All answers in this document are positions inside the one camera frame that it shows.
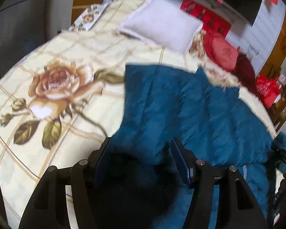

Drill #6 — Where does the wooden chair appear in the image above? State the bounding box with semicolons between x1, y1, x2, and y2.
267;98;286;132

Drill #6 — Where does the grey wardrobe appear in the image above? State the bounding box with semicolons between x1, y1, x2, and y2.
0;0;73;77

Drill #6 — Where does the large blue padded jacket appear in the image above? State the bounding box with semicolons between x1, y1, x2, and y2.
94;65;286;228

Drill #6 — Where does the cream floral plaid bedspread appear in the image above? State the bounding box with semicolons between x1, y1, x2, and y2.
0;0;276;228

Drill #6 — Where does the red shopping bag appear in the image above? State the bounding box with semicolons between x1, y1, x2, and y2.
255;73;280;109

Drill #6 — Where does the red headboard decoration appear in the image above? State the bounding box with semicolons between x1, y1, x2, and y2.
180;0;231;37

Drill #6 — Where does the white square pillow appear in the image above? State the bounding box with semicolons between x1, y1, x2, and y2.
118;0;203;53

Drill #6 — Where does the dark red round cushion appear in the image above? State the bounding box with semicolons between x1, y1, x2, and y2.
232;53;257;95

